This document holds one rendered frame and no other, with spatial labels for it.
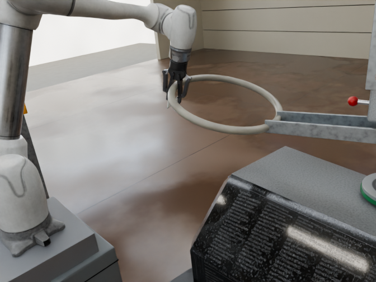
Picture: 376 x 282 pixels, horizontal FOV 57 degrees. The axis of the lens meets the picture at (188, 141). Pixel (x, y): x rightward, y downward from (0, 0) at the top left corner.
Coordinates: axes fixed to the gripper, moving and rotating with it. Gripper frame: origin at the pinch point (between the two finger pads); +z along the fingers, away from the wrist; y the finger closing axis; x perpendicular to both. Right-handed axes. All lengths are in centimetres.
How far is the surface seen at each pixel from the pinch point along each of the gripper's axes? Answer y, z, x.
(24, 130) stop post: -93, 52, 1
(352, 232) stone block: 79, 1, -39
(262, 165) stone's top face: 46.4, 12.6, -5.8
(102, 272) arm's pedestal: 9, 33, -68
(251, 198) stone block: 47, 15, -25
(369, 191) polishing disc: 82, -4, -23
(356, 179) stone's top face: 81, 2, -9
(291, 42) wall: 5, 145, 677
